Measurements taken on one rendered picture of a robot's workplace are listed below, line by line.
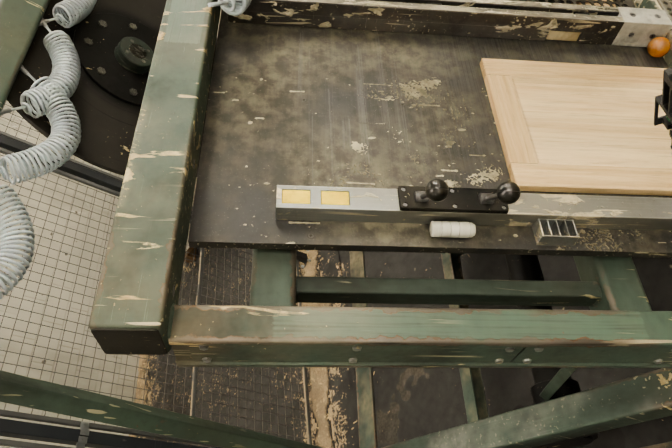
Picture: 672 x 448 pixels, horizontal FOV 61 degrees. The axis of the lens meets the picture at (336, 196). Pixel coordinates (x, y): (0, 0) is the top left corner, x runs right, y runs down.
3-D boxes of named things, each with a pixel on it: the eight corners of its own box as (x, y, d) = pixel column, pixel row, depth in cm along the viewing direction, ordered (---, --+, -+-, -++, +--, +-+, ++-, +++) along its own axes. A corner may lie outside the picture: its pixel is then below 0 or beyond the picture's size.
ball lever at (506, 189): (493, 210, 104) (524, 203, 91) (473, 209, 104) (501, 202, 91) (493, 189, 105) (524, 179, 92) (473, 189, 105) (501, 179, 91)
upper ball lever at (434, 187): (429, 208, 103) (451, 200, 90) (409, 207, 103) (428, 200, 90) (430, 187, 104) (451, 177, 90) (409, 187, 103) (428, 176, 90)
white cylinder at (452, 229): (430, 240, 103) (472, 241, 104) (434, 231, 101) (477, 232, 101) (428, 226, 105) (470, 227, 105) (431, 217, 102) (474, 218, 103)
